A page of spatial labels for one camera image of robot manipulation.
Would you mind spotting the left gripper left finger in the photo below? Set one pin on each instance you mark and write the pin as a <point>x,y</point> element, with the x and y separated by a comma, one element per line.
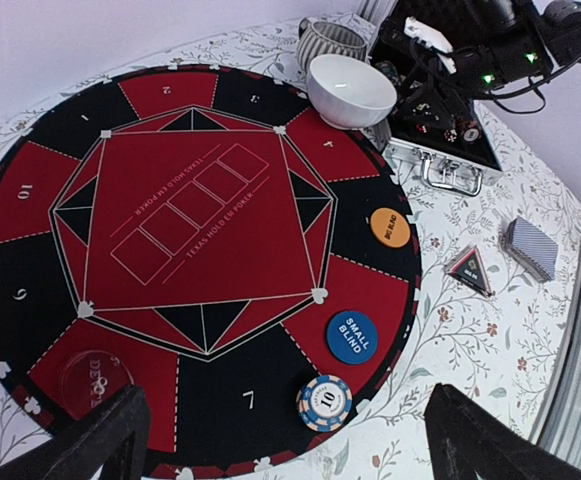
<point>111,442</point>

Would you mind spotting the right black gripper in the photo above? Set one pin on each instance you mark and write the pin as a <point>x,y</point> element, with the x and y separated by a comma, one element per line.
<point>477,69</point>

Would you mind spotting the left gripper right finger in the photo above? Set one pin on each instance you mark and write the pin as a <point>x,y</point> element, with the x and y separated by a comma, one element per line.
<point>467,442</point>

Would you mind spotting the clear red dealer button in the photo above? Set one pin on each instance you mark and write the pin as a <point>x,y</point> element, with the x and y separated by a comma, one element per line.
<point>89,379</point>

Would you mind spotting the orange big blind button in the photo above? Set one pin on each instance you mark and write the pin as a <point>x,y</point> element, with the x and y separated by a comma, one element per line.
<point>390,227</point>

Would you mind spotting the blue ten poker chip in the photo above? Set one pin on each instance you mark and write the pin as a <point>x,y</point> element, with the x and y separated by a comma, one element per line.
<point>324,403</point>

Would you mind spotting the blue small blind button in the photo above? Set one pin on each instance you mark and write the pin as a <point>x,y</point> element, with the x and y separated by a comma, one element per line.
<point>352,337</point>

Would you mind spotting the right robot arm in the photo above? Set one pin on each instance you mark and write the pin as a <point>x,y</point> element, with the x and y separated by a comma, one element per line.
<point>558,26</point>

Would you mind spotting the aluminium poker chip case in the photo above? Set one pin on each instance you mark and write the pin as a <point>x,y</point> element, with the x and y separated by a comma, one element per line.
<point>460,160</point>

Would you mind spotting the poker chip stack left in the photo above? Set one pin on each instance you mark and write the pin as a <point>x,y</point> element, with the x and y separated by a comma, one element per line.
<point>390,71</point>

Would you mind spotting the white ceramic bowl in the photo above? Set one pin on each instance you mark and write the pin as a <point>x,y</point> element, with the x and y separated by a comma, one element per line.
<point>348,93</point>

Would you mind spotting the grey striped ceramic mug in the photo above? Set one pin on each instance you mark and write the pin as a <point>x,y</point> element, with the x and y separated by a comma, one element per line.
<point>320,37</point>

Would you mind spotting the black triangular all-in marker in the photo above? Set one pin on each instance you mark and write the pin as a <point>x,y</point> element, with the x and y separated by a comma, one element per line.
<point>467,267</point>

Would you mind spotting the round red black poker mat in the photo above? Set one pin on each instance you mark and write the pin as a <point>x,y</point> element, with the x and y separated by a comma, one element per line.
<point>203,225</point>

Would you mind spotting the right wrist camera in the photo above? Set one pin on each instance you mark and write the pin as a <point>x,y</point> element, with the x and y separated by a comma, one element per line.
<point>432,40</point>

